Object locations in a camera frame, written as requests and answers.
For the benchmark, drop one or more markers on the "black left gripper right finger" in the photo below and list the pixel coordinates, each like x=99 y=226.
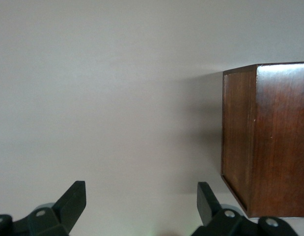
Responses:
x=208 y=209

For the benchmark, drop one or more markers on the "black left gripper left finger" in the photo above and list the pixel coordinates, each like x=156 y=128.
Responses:
x=68 y=209

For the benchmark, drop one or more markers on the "dark wooden drawer cabinet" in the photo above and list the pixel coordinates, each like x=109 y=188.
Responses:
x=277 y=135

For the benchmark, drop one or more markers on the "brown table mat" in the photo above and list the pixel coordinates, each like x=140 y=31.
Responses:
x=92 y=98

